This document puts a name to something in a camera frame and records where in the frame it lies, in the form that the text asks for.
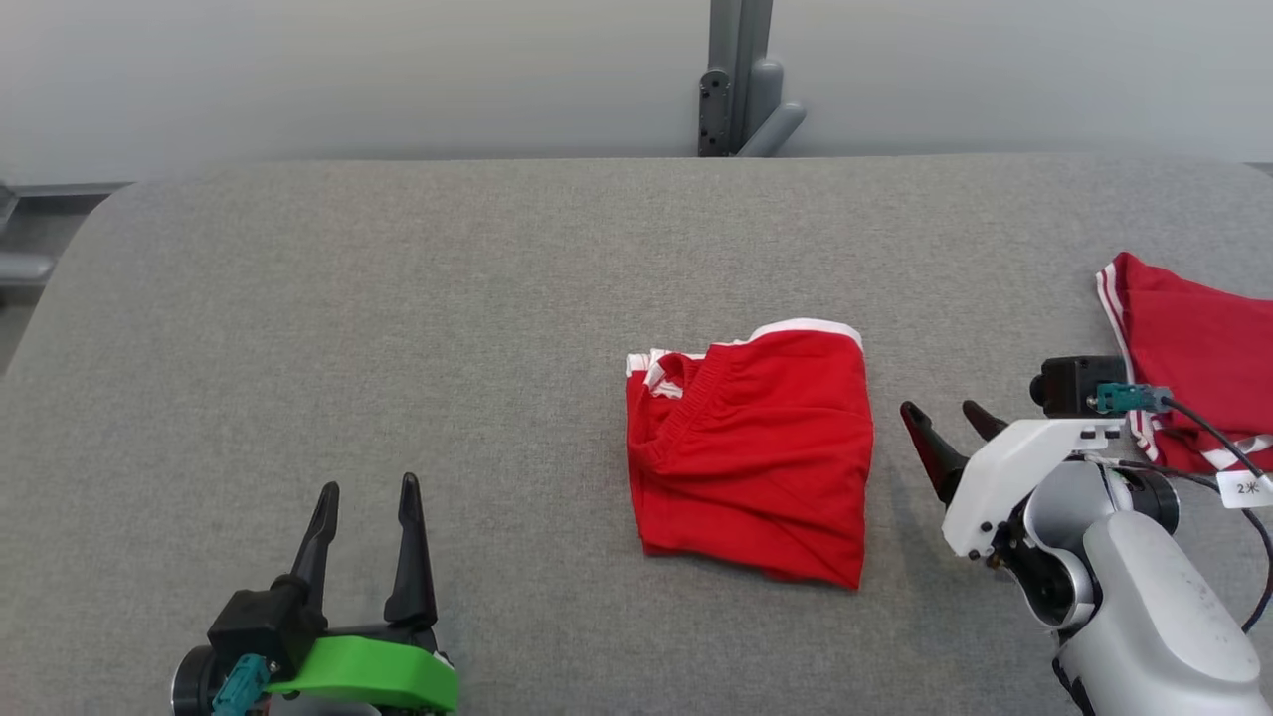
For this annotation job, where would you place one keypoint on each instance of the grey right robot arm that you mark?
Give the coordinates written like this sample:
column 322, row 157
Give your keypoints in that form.
column 1154, row 617

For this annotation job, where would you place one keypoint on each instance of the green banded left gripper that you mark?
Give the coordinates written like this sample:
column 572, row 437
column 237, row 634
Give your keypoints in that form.
column 378, row 671

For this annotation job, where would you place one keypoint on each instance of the dark grey metal post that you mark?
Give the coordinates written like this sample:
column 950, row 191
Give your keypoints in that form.
column 731, row 70

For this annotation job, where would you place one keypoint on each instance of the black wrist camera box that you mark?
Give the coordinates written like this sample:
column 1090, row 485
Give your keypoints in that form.
column 1069, row 386
column 264, row 622

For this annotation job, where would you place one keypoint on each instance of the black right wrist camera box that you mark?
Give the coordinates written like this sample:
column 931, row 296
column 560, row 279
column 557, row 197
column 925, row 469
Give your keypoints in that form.
column 1069, row 386

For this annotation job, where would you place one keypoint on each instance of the red Bulls jersey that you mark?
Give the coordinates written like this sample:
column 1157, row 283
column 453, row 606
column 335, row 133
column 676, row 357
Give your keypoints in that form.
column 766, row 457

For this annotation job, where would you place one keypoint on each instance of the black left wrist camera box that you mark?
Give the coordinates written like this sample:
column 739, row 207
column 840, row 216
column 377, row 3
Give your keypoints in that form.
column 264, row 622

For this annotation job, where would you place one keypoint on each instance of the red white-sleeved t-shirt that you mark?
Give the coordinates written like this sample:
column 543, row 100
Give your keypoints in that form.
column 1203, row 348

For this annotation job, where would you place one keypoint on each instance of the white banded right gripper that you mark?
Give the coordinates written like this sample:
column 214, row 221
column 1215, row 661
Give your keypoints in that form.
column 995, row 477

